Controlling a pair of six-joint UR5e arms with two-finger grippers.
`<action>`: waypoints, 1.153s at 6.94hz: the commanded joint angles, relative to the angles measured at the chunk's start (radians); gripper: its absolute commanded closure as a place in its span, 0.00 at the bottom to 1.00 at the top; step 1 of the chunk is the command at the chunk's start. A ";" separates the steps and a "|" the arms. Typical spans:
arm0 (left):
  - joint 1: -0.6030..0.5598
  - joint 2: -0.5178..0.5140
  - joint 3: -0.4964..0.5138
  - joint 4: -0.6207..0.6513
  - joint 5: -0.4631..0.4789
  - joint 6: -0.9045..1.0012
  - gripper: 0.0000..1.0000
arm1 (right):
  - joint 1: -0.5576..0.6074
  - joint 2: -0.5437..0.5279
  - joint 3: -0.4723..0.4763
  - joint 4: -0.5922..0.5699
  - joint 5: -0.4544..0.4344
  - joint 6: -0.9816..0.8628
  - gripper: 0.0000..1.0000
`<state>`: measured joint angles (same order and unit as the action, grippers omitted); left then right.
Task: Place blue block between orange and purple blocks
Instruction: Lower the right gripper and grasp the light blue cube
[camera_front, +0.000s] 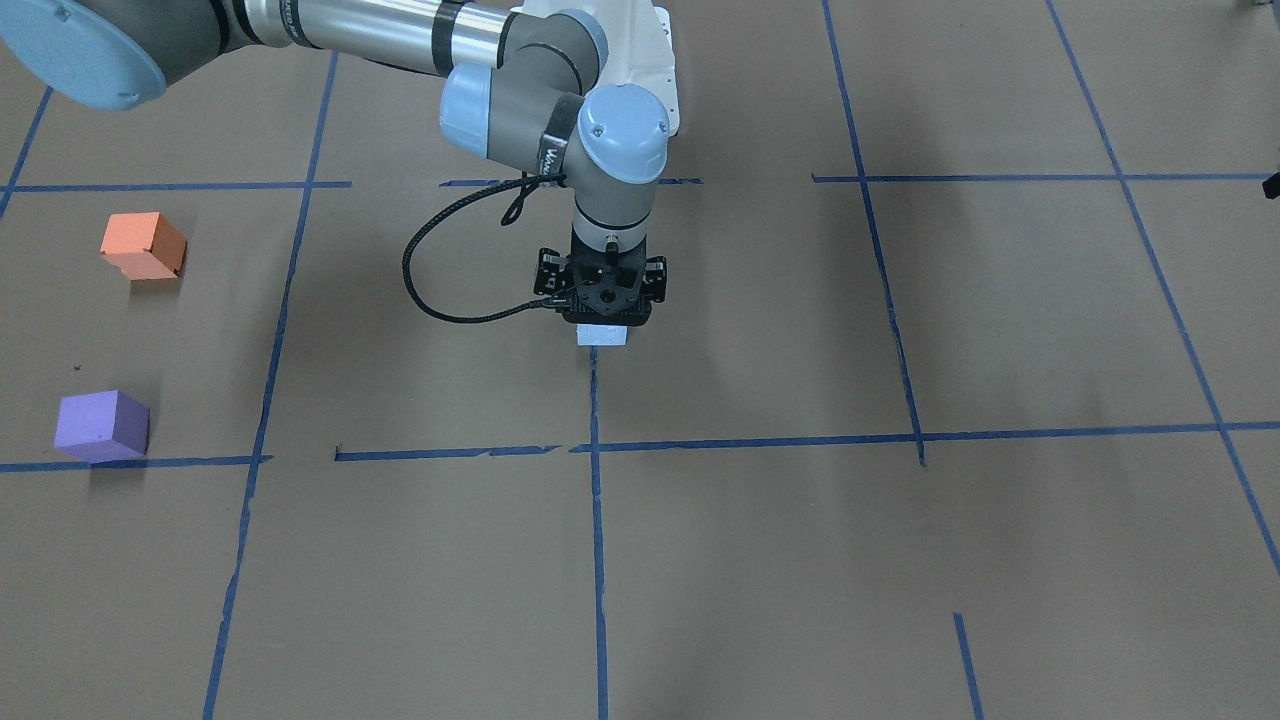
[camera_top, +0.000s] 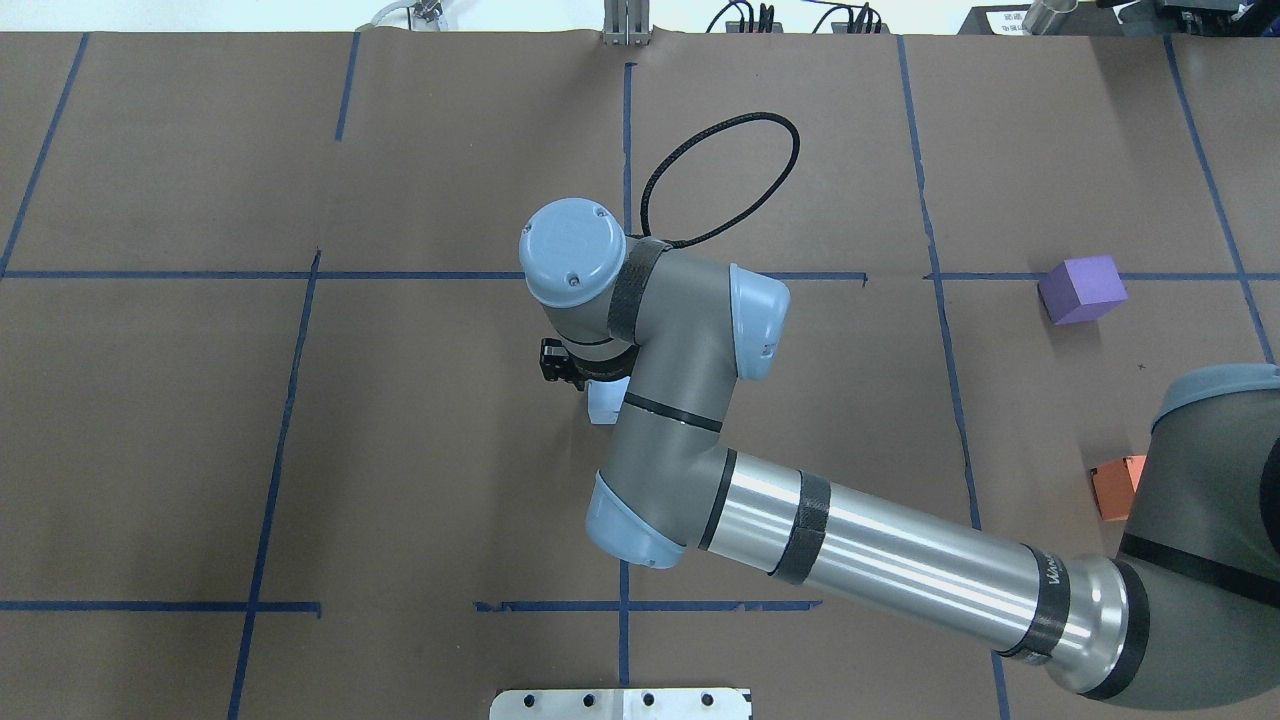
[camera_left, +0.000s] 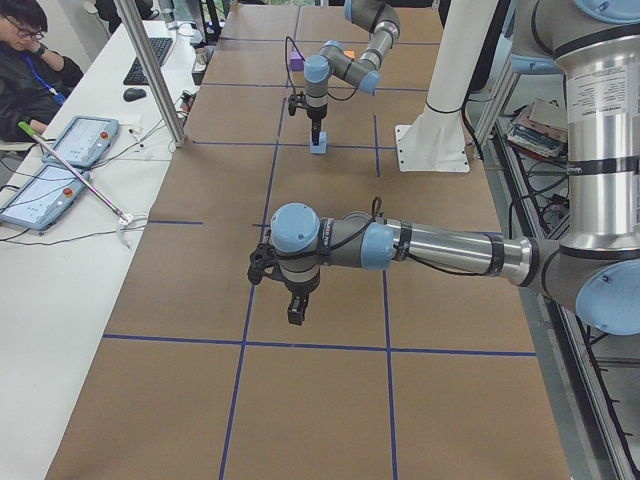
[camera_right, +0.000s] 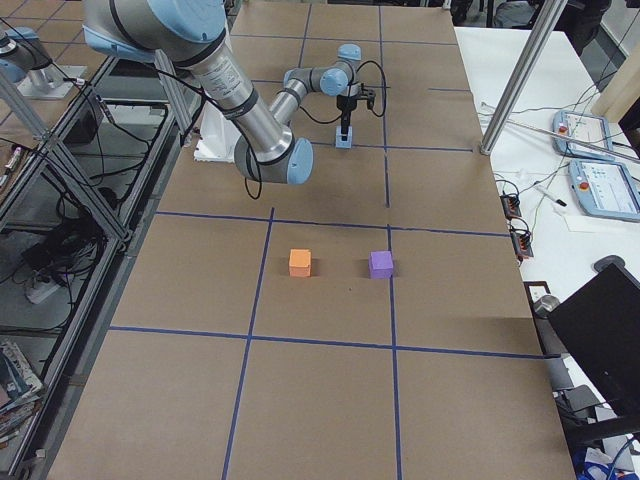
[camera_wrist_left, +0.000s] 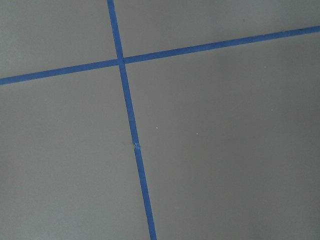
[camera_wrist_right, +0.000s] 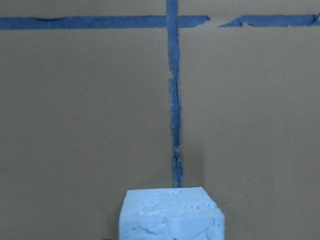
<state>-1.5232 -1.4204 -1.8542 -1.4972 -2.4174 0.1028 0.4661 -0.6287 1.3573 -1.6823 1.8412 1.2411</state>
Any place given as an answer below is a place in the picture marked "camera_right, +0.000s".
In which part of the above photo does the light blue block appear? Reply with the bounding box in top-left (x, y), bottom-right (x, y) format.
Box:
top-left (334, 126), bottom-right (353, 149)

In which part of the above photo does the orange block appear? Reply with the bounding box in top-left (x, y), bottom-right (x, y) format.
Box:
top-left (288, 249), bottom-right (312, 278)

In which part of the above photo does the purple block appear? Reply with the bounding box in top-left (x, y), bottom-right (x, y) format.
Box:
top-left (368, 250), bottom-right (394, 279)

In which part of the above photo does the upper orange black connector box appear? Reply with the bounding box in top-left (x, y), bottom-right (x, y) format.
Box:
top-left (500, 193), bottom-right (521, 220)

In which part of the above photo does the orange black connector box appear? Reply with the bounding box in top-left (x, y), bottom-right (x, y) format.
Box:
top-left (500, 193), bottom-right (521, 220)
top-left (509, 228), bottom-right (534, 260)

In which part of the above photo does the black marker pen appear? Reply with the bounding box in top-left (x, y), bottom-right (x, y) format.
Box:
top-left (535, 184), bottom-right (567, 207)

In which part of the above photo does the lower orange black connector box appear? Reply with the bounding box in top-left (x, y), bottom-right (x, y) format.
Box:
top-left (509, 228), bottom-right (534, 260)

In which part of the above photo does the upper teach pendant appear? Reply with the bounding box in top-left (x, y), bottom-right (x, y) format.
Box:
top-left (552, 110), bottom-right (614, 161)

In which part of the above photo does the teach pendant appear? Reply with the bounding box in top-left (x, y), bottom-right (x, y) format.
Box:
top-left (552, 110), bottom-right (614, 161)
top-left (568, 159), bottom-right (639, 223)

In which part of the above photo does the lower teach pendant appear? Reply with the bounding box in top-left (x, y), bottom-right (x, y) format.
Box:
top-left (568, 159), bottom-right (639, 223)

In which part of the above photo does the silver metal cup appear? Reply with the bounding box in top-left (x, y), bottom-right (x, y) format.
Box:
top-left (532, 294), bottom-right (561, 319)

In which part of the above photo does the black laptop monitor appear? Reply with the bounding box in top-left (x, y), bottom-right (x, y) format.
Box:
top-left (548, 264), bottom-right (639, 415)

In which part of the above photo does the white power strip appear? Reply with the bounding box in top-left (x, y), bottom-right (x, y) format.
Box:
top-left (25, 279), bottom-right (61, 305)

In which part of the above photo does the stack of magazines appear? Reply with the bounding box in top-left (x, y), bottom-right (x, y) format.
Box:
top-left (1, 337), bottom-right (45, 448)

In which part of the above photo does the near black camera cable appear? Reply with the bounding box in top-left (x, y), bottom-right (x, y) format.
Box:
top-left (294, 60), bottom-right (389, 124)

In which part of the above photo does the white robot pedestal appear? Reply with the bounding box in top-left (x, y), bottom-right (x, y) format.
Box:
top-left (194, 103), bottom-right (240, 163)

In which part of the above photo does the aluminium frame post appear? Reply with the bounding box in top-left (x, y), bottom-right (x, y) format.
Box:
top-left (479, 0), bottom-right (568, 155)

